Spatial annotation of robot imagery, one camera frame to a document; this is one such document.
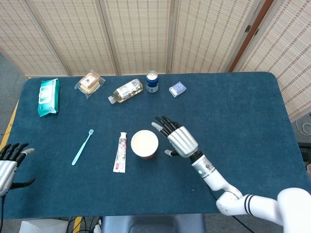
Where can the white paper box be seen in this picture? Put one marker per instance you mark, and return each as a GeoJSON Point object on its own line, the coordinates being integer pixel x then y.
{"type": "Point", "coordinates": [41, 227]}

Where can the green wet wipes pack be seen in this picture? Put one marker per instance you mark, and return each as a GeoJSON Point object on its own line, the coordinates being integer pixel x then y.
{"type": "Point", "coordinates": [48, 97]}

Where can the floral label tea bottle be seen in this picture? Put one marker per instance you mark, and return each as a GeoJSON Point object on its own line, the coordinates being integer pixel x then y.
{"type": "Point", "coordinates": [126, 91]}

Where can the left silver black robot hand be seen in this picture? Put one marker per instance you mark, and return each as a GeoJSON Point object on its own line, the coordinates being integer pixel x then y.
{"type": "Point", "coordinates": [6, 172]}

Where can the metal screen hinge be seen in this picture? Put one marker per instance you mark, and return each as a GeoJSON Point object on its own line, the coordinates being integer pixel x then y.
{"type": "Point", "coordinates": [256, 32]}
{"type": "Point", "coordinates": [247, 28]}

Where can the blue drink can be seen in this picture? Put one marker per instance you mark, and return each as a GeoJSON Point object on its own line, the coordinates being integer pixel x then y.
{"type": "Point", "coordinates": [152, 85]}

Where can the woven bamboo folding screen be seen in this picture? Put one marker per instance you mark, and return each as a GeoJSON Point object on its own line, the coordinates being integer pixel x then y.
{"type": "Point", "coordinates": [138, 36]}

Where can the brown wooden post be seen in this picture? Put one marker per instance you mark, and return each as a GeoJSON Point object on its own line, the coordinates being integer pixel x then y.
{"type": "Point", "coordinates": [252, 31]}

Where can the floral white toothpaste tube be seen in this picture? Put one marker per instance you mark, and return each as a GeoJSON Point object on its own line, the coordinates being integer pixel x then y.
{"type": "Point", "coordinates": [120, 155]}

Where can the light blue toothbrush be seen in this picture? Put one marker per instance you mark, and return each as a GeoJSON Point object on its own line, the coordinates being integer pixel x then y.
{"type": "Point", "coordinates": [82, 148]}

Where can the grey blue chair seat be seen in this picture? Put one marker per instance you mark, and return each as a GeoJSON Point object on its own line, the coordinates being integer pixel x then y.
{"type": "Point", "coordinates": [150, 223]}

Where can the plastic wrapped sandwich cake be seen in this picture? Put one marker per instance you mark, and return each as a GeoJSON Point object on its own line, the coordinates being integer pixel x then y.
{"type": "Point", "coordinates": [90, 82]}

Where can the red paper noodle cup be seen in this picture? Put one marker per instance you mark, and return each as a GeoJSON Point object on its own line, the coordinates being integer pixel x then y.
{"type": "Point", "coordinates": [144, 143]}

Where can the blue table cloth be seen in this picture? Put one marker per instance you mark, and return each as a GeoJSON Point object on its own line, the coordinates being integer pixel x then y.
{"type": "Point", "coordinates": [218, 116]}

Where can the blue white tissue pack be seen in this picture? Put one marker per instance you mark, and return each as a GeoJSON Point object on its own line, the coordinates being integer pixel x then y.
{"type": "Point", "coordinates": [177, 89]}

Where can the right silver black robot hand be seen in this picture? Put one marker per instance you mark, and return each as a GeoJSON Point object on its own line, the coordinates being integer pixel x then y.
{"type": "Point", "coordinates": [182, 142]}

